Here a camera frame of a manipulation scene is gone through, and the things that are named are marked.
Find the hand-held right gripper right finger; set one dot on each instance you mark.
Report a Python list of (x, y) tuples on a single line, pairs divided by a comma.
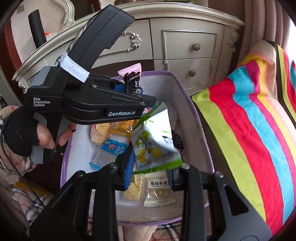
[(170, 178)]

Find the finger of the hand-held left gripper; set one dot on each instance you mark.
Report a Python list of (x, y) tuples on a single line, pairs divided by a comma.
[(104, 97), (120, 87)]

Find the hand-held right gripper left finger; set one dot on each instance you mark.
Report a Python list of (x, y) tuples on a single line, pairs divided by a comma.
[(128, 169)]

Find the clear nut packet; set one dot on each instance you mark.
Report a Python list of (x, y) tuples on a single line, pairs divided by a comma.
[(159, 192), (135, 190)]

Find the blue clear snack packet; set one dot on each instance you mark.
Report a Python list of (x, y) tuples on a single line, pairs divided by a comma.
[(113, 148)]

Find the orange clear snack packet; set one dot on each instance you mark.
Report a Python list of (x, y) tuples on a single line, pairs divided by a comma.
[(101, 132)]

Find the green-edged ginkgo snack packet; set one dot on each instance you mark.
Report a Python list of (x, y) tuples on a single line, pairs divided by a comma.
[(152, 143)]

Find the purple storage box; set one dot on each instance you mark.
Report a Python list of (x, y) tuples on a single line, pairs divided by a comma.
[(192, 129)]

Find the person's left forearm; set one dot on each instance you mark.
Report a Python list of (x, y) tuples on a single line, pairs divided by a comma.
[(11, 166)]

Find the person's left hand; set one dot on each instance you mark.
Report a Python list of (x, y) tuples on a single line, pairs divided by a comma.
[(20, 134)]

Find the white plastic container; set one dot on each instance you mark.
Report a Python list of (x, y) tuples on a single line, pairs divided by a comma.
[(49, 34)]

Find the cream dresser drawer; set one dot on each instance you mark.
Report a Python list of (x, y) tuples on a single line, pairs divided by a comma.
[(180, 39), (180, 71)]

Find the black foam tube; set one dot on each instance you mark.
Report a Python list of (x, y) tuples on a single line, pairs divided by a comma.
[(37, 25)]

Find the cream dresser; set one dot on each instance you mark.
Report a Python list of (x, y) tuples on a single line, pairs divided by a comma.
[(185, 41)]

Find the silver framed mirror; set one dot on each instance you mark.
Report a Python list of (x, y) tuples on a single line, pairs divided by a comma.
[(67, 14)]

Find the striped colourful blanket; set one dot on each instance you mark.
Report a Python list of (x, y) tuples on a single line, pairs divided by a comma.
[(242, 115)]

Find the pinkish curtain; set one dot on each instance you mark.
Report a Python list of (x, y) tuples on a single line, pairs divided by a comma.
[(263, 23)]

